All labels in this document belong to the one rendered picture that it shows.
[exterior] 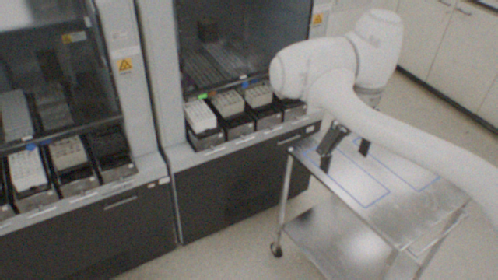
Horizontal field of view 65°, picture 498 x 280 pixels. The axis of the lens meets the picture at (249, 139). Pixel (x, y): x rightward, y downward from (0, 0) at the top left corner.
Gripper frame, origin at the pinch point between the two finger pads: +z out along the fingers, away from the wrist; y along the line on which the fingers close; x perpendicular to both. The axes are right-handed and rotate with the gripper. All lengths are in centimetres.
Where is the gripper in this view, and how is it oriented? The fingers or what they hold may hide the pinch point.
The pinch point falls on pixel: (344, 159)
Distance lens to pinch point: 109.7
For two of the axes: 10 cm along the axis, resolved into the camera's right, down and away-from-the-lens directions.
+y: 8.7, -3.1, 3.9
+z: -0.3, 7.4, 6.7
